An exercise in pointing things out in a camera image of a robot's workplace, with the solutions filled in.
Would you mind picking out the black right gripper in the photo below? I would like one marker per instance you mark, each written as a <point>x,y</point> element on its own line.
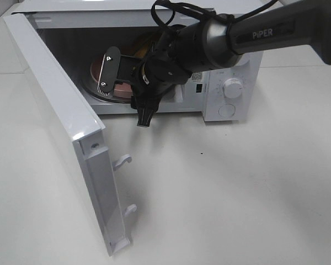
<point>150,78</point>

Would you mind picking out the pink plate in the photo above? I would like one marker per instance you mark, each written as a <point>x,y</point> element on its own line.
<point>95,70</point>

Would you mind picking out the toy burger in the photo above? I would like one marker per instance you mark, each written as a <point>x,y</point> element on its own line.
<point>143,43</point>

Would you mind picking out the white microwave door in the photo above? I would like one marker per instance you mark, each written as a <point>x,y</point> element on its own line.
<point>76,131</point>

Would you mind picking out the round white door button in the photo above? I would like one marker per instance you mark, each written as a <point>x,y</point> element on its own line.
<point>227,110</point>

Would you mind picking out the white timer knob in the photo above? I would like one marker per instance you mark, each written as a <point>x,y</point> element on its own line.
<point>232,88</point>

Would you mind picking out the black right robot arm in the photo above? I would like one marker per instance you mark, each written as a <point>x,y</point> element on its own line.
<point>218,41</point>

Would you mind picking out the glass microwave turntable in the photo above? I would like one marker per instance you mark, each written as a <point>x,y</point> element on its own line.
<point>121,93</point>

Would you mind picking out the white microwave oven body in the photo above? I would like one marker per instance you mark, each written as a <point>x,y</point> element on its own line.
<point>76,32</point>

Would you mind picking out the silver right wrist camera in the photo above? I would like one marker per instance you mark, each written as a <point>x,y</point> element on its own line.
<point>109,70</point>

